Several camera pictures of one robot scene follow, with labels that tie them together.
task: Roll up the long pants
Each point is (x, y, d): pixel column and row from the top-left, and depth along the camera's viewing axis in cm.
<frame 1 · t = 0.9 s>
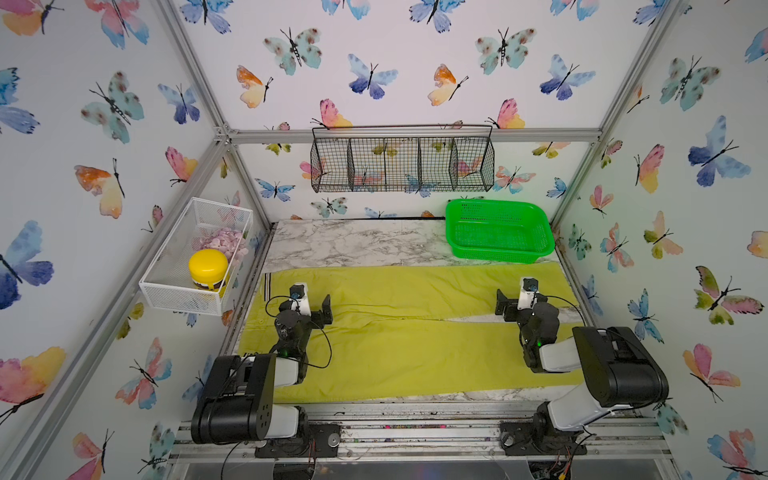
left hand: (314, 293, 90), fingers open
right hand: (519, 288, 92), fingers open
lime green long pants: (411, 330, 95), on the table
green plastic basket: (498, 230, 124), on the table

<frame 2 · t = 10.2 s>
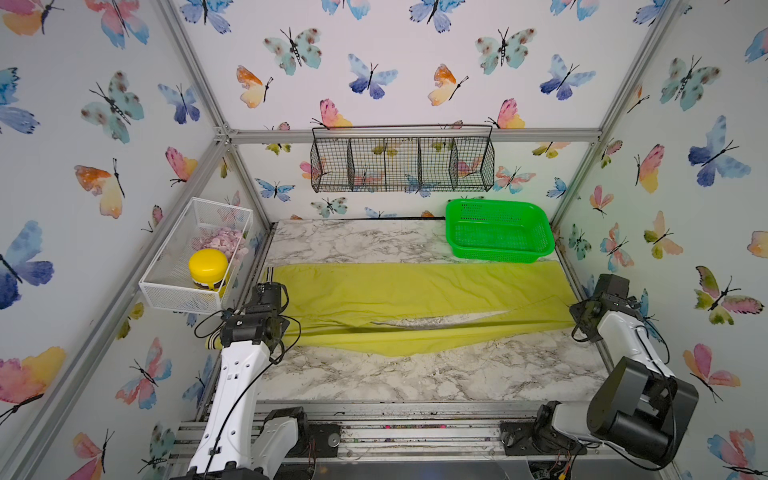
left hand: (272, 328, 77), fingers closed
right hand: (590, 316, 85), fingers closed
lime green long pants: (361, 308, 100), on the table
the other named things where they were.

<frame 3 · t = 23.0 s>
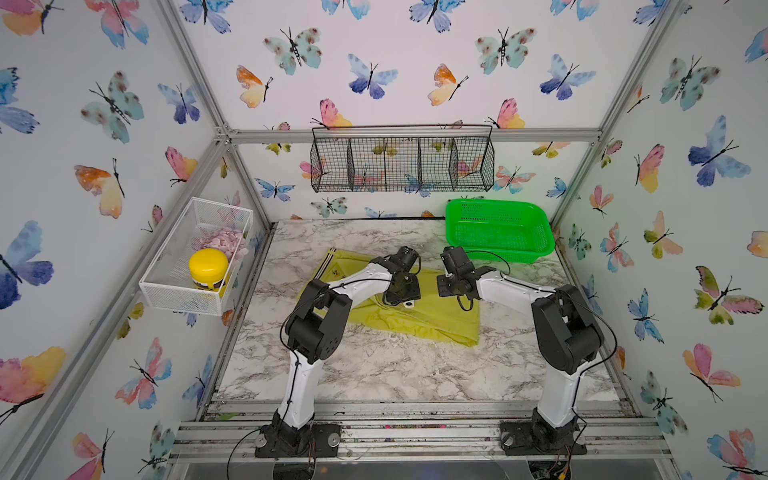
left hand: (418, 293, 97), fingers open
right hand: (448, 280, 97), fingers closed
lime green long pants: (433, 316, 93), point 4 cm above the table
the other named things where they were.

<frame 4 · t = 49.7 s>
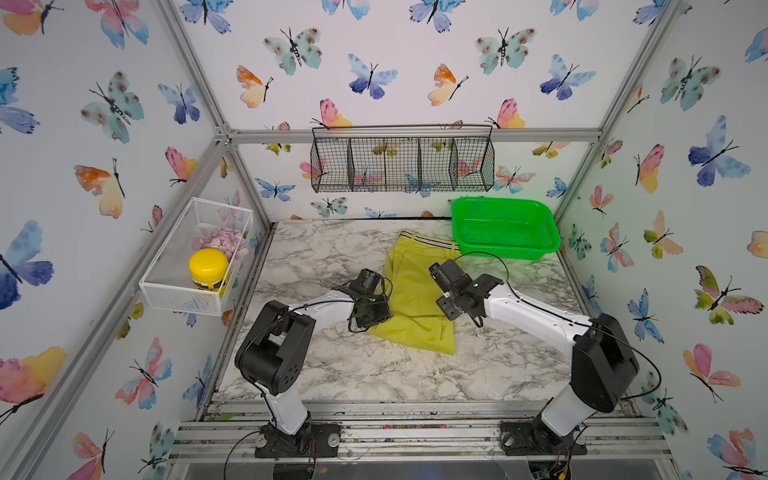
left hand: (389, 319, 95), fingers closed
right hand: (457, 295, 87), fingers open
lime green long pants: (416, 316, 97), on the table
the other named things where they were.

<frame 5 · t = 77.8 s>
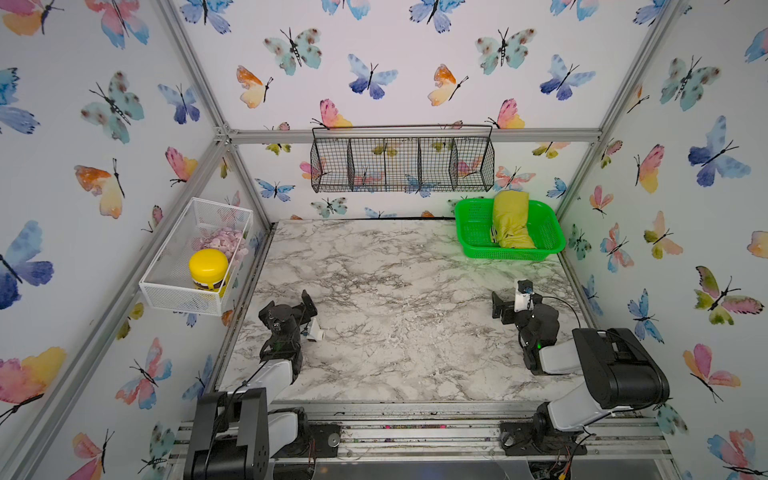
left hand: (293, 293, 88), fingers open
right hand: (513, 288, 91), fingers open
lime green long pants: (509, 227, 110), point 10 cm above the table
the other named things where they were.

